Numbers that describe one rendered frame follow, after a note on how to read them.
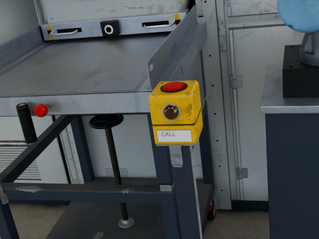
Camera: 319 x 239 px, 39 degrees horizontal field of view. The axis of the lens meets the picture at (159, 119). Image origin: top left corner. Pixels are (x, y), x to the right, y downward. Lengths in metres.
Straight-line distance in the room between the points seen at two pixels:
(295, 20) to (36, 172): 1.53
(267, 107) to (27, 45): 0.90
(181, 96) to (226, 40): 0.92
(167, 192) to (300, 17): 0.55
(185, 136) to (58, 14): 0.98
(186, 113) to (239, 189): 1.19
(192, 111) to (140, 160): 1.18
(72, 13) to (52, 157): 0.73
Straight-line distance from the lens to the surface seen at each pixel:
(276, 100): 1.11
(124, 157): 1.97
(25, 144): 1.20
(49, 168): 2.13
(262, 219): 1.95
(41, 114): 1.12
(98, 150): 1.99
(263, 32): 1.64
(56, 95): 1.13
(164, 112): 0.78
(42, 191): 1.33
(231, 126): 1.80
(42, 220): 2.17
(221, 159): 1.87
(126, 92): 1.06
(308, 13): 0.96
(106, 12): 1.60
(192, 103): 0.78
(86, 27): 1.63
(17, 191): 1.37
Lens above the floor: 1.17
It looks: 24 degrees down
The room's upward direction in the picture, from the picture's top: 8 degrees counter-clockwise
